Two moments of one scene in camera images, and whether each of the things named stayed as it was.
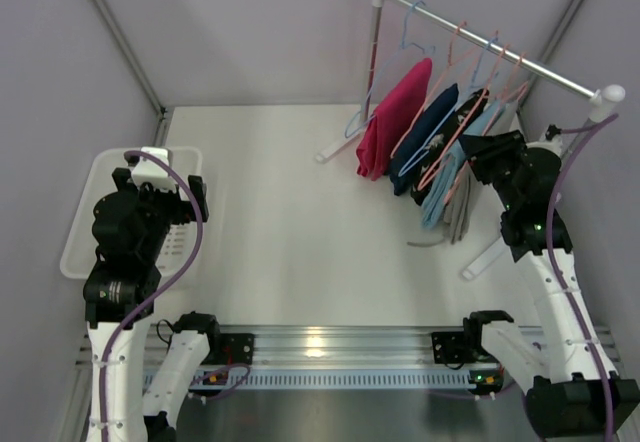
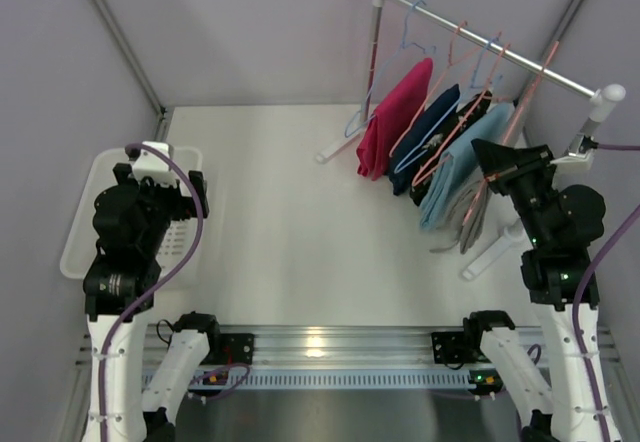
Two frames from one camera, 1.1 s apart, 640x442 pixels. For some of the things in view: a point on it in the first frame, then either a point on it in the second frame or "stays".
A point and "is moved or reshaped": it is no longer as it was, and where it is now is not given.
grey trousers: (455, 212) is moved or reshaped
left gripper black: (195, 194) stays
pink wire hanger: (510, 83) to (511, 127)
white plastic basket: (79, 255) stays
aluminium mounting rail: (330, 347) stays
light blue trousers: (489, 119) stays
